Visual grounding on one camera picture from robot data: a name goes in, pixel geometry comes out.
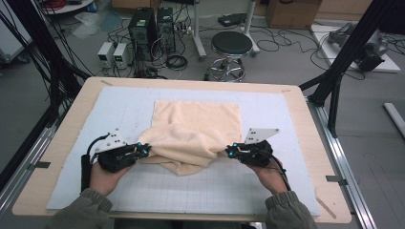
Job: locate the white grid mat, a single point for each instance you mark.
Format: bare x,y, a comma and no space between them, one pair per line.
191,194

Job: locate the clear plastic sheet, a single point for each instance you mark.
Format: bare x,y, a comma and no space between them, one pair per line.
92,25

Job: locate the aluminium rail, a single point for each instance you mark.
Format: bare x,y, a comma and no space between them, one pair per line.
28,162
344,165

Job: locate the black metal frame post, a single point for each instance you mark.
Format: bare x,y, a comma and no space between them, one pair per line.
41,47
350,47

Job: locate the white stand leg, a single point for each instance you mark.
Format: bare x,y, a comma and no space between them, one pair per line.
198,35
250,28

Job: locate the person's right hand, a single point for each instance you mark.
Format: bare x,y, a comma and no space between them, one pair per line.
272,178

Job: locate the black round stool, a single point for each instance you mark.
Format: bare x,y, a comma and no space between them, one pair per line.
231,43

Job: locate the white pipe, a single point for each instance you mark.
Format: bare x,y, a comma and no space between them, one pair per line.
394,117

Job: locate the grey machine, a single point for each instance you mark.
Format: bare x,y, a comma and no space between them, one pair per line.
374,47

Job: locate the white round table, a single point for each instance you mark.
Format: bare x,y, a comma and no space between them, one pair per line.
68,7

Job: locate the slim black computer tower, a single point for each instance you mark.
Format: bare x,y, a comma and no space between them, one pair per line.
165,30

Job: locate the person's left hand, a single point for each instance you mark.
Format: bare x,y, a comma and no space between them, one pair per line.
105,181

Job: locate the thin wooden strip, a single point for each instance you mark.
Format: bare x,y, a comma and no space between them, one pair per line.
325,208

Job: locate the white power supply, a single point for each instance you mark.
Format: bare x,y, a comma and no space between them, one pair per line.
122,55
105,54

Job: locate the cardboard box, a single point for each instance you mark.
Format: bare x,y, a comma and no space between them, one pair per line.
293,14

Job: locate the white floor board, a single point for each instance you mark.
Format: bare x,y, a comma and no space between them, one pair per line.
390,65

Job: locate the grey metal bracket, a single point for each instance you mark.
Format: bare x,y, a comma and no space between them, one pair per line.
39,165
336,179

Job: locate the white panel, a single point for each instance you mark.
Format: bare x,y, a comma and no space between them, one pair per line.
11,38

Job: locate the cream towel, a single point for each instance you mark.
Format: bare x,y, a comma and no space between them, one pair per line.
194,133

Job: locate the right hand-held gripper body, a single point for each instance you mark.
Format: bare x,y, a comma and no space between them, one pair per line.
258,154

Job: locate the black flat device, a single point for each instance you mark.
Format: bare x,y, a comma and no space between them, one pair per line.
232,19

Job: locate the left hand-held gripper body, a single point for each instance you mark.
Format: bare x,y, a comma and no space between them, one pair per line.
116,157

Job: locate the large black computer tower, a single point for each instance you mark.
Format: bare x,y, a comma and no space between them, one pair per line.
141,30

